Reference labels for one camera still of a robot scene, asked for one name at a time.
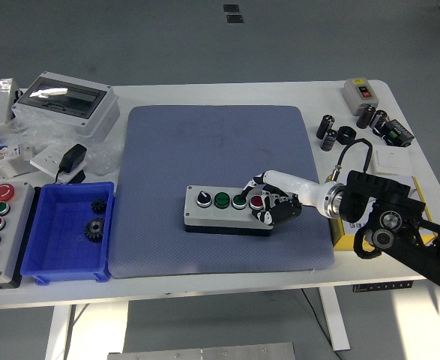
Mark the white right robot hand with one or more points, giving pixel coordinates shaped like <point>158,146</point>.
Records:
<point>298,187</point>

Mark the grey four-button control box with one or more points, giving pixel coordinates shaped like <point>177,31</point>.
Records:
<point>219,221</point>

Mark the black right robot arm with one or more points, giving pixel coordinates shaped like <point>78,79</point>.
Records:
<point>369,195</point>

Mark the grey five-button control box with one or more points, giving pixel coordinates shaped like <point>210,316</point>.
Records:
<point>13,240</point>

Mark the black cylindrical capacitor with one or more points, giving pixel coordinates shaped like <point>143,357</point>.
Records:
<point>329,140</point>
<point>325,127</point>
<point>379,120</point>
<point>366,117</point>

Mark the black hex nut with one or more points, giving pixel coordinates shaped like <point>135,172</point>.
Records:
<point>341,137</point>

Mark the yellow white cardboard box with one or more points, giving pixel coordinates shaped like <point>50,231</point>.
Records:
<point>341,240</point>

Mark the grey-blue mat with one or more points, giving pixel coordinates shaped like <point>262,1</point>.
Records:
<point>204,142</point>

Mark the black module green terminal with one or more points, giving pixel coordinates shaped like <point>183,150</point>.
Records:
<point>397,134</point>

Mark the black table height controller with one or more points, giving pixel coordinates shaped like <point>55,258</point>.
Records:
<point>382,286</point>

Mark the white table leg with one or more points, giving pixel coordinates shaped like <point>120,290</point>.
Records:
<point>56,333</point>
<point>336,322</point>

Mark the dark floor plate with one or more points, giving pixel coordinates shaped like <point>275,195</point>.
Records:
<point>231,8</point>
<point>234,19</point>

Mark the grey metal plate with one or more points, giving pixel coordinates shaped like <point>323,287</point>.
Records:
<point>204,353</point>

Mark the small black gear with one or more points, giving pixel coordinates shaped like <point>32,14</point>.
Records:
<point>98,206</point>

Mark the large black gear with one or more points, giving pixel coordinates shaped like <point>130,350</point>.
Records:
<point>94,229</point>

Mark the grey distribution box clear lid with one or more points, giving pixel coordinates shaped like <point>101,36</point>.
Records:
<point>92,123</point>

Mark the black power adapter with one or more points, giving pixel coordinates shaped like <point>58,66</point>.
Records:
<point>73,155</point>

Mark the blue plastic bin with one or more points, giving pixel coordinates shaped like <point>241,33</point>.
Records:
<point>66,258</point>

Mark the clear plastic bag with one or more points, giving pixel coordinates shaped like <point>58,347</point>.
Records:
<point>43,133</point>

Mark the white circuit breaker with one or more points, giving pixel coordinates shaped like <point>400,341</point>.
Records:
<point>13,165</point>

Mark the white box in wrap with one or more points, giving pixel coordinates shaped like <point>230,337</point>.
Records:
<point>4,105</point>

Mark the white wall switch plate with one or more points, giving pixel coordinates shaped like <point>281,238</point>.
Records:
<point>392,161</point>

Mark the grey two-button switch box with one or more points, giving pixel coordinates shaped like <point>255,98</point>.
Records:
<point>352,93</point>

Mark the white wall socket plate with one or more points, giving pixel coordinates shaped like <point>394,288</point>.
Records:
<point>45,159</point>

